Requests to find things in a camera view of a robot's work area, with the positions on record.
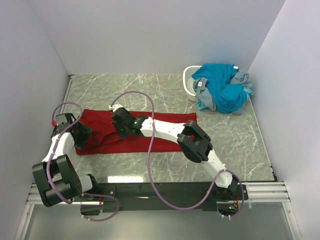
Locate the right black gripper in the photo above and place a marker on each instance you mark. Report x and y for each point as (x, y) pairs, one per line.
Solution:
(122, 135)

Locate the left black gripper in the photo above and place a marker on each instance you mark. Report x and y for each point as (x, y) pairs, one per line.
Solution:
(86, 132)

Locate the red t shirt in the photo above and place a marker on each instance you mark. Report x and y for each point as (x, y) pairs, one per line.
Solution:
(105, 139)

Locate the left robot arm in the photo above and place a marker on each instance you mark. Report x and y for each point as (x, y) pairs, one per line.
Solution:
(68, 133)

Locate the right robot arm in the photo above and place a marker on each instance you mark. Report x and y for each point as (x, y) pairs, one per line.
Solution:
(193, 141)

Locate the white plastic laundry basket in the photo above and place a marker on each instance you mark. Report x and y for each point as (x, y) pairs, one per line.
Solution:
(188, 81)

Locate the teal blue t shirt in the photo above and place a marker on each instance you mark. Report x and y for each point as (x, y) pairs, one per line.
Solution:
(225, 87)

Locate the grey blue t shirt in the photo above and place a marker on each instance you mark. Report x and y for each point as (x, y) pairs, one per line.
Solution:
(207, 97)

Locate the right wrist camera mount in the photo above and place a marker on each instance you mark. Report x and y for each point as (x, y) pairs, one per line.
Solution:
(114, 107)

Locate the aluminium frame rail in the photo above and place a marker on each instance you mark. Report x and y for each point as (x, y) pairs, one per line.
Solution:
(258, 192)

